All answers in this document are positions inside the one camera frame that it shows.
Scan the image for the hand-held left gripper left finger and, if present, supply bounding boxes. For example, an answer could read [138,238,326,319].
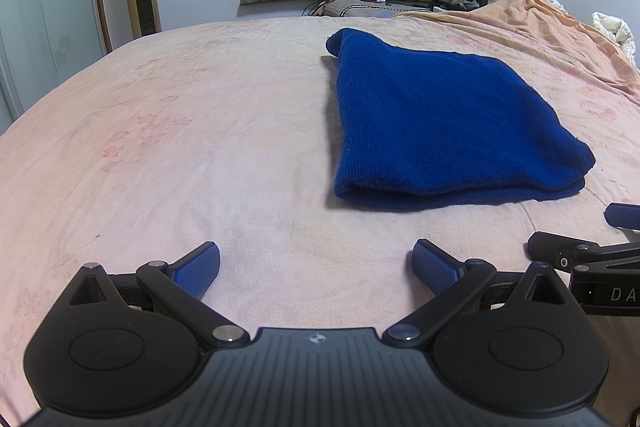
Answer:
[56,241,252,348]

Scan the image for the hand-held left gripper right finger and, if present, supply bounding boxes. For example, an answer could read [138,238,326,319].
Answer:
[382,238,576,349]

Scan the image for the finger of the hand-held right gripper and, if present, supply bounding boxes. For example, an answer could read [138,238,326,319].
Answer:
[604,202,640,231]
[527,231,581,269]

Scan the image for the blue beaded sweater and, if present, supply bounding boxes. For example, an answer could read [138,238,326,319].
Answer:
[325,28,597,212]

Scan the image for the dark clothes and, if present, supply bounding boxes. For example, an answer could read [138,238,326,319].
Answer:
[428,0,489,13]

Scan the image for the peach blanket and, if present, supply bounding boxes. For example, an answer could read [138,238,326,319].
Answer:
[394,0,640,110]

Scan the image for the brown patterned pillow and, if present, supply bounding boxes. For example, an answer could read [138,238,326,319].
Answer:
[324,0,432,20]

